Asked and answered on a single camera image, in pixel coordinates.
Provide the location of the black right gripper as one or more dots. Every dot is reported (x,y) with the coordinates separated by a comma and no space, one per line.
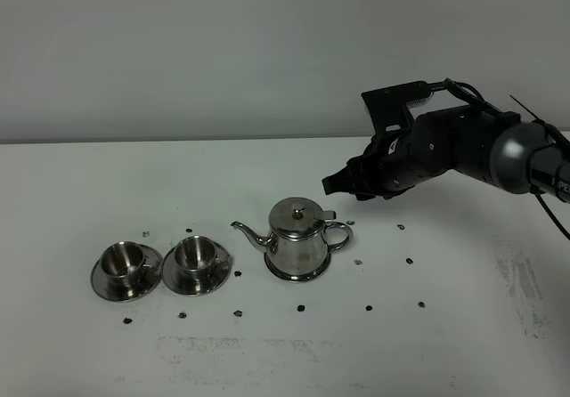
(404,151)

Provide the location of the stainless steel teapot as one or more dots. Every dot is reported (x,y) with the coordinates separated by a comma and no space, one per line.
(301,234)

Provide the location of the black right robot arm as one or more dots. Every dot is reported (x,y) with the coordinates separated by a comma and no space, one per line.
(496,147)

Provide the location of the right stainless steel teacup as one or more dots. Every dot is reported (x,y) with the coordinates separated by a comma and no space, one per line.
(198,257)

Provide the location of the stainless steel teacup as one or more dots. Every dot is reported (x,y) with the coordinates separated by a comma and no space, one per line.
(198,257)
(126,263)

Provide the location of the left stainless steel teacup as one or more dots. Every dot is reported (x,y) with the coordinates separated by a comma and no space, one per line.
(126,263)

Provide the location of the right steel saucer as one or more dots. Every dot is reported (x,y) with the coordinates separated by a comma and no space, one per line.
(187,287)

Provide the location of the left steel saucer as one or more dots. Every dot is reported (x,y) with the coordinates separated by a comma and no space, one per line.
(119,294)

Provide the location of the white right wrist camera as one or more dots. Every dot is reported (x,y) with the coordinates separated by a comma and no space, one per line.
(418,102)

